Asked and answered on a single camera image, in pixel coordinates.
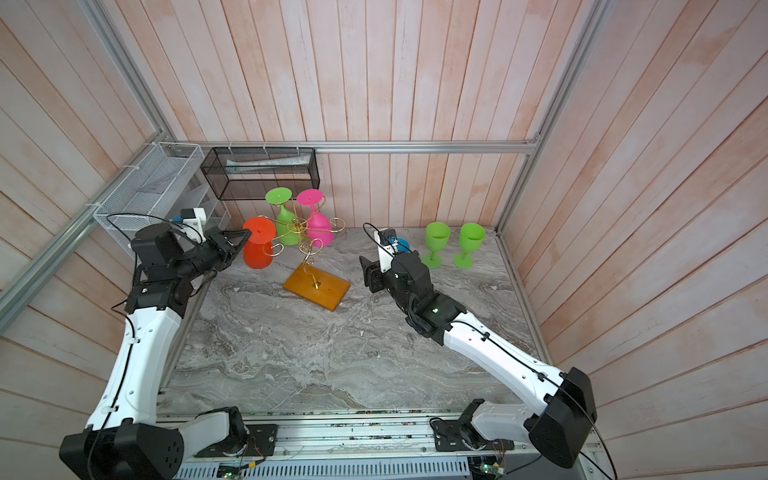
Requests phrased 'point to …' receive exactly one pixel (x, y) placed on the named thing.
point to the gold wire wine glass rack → (302, 282)
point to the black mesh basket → (249, 173)
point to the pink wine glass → (319, 233)
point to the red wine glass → (258, 249)
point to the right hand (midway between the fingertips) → (371, 254)
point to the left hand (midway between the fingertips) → (253, 236)
